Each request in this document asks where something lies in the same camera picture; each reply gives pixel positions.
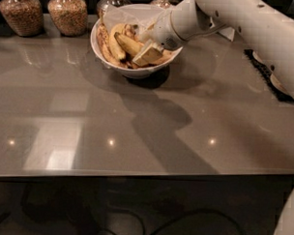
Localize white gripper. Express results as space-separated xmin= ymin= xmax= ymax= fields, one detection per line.
xmin=132 ymin=10 xmax=187 ymax=67

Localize large front yellow banana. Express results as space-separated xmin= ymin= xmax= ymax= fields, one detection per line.
xmin=114 ymin=32 xmax=172 ymax=66

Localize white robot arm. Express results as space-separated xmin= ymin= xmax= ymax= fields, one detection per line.
xmin=141 ymin=0 xmax=294 ymax=100

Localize white ceramic bowl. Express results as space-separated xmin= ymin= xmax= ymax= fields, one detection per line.
xmin=90 ymin=18 xmax=182 ymax=78

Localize left curved yellow banana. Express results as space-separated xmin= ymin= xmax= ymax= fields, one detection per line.
xmin=109 ymin=23 xmax=126 ymax=62

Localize spotted brown banana at rim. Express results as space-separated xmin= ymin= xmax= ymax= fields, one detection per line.
xmin=96 ymin=20 xmax=127 ymax=69

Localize glass jar behind bowl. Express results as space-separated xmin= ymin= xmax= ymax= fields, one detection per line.
xmin=97 ymin=0 xmax=131 ymax=17
xmin=150 ymin=0 xmax=181 ymax=9

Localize white paper liner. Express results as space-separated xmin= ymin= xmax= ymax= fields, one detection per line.
xmin=103 ymin=4 xmax=163 ymax=34

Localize white sign stand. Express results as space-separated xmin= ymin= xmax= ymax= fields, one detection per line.
xmin=218 ymin=27 xmax=235 ymax=42

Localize glass jar of nuts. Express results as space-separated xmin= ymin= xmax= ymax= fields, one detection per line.
xmin=47 ymin=0 xmax=88 ymax=37
xmin=0 ymin=0 xmax=44 ymax=37

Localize black mesh mat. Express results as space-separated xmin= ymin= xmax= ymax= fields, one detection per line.
xmin=243 ymin=49 xmax=294 ymax=104

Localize left glass jar of nuts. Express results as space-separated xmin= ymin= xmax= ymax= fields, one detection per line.
xmin=0 ymin=0 xmax=44 ymax=37

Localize black cable on floor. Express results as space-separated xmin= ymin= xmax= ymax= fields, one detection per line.
xmin=88 ymin=203 xmax=249 ymax=235

